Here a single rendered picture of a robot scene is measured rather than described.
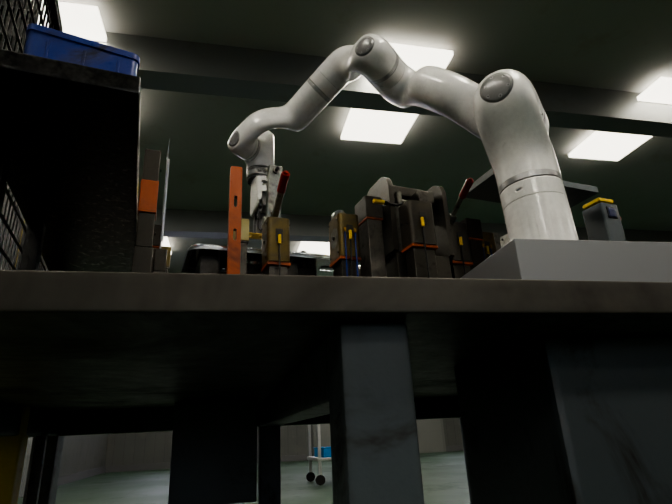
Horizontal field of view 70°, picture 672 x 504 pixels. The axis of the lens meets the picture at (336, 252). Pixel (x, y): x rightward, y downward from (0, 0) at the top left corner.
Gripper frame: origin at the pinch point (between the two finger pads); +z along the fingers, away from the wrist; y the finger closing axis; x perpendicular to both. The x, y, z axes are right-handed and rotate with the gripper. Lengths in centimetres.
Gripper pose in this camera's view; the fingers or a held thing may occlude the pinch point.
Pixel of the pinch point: (260, 228)
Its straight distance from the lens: 140.5
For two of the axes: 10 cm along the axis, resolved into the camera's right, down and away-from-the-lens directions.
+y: -3.7, 3.4, 8.6
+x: -9.3, -0.9, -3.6
